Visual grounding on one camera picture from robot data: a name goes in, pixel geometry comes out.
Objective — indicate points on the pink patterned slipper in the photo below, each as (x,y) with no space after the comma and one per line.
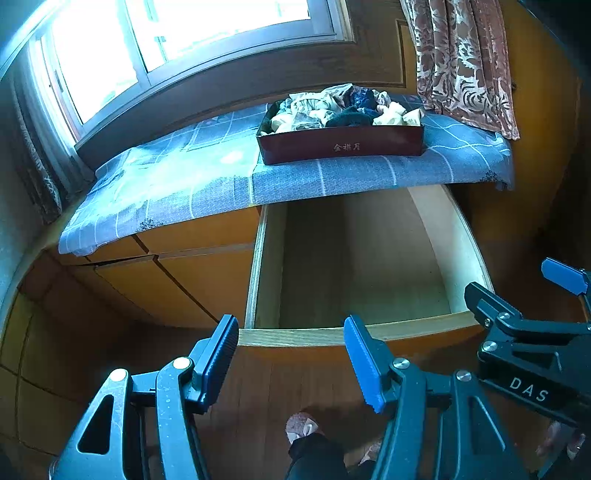
(302,424)
(371,452)

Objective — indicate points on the wooden drawer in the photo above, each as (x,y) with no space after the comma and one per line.
(360,258)

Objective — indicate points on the narrow patterned curtain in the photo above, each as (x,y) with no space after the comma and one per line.
(37,161)

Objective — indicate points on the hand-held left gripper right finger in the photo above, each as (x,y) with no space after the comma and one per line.
(362,364)

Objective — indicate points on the brown patterned curtain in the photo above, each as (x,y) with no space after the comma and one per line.
(461,60)

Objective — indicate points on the window with grey frame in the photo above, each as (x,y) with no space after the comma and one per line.
(184,50)

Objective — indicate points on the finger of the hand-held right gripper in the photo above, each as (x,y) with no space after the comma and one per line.
(489,307)
(565,278)

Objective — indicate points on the orange wooden cabinet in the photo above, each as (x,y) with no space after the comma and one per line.
(175,277)

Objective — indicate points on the blue checked cloth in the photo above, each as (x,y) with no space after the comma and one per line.
(184,184)

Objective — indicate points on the person's right hand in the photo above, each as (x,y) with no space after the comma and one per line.
(556,443)

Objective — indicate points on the wooden wardrobe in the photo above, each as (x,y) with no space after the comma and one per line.
(540,138)

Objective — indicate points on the dark red tin box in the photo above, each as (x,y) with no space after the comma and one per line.
(341,146)

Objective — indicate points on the pile of clothes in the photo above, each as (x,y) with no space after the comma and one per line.
(341,113)

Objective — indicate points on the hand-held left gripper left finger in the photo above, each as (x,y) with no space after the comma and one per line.
(217,353)

